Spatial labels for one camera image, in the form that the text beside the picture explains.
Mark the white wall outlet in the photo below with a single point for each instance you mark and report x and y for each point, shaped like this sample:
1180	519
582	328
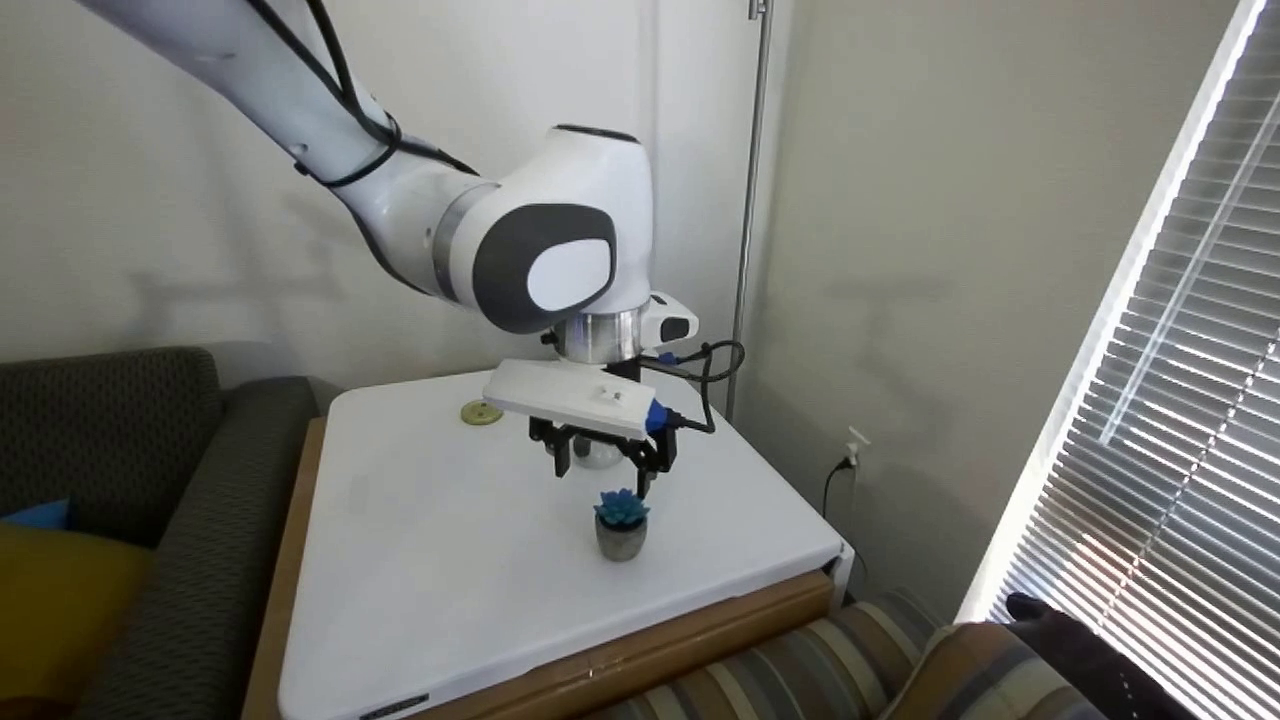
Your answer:
855	446

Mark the dark fabric item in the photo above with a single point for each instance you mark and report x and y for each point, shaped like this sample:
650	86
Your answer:
1083	654

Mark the white window blinds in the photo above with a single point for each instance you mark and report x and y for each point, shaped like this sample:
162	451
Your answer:
1200	402

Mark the blue cushion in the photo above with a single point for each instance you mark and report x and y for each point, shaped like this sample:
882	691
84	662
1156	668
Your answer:
34	515

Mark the yellow-green round disc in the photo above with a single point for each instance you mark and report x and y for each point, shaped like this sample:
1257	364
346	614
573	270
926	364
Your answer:
481	414

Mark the dark grey sofa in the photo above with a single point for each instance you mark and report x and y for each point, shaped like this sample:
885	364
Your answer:
174	535

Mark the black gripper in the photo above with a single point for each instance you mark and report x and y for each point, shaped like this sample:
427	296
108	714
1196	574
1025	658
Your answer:
593	439

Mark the white vertical wall conduit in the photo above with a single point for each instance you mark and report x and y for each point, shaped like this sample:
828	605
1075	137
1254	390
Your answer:
751	202

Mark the striped sofa cushion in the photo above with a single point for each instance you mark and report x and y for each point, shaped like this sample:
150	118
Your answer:
986	674

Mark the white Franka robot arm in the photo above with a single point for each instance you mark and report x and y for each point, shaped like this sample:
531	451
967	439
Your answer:
403	202

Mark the striped fabric sofa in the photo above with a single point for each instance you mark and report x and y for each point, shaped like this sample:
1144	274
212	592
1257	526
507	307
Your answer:
803	666

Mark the yellow cushion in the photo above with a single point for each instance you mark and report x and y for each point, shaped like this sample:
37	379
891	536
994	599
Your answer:
54	614

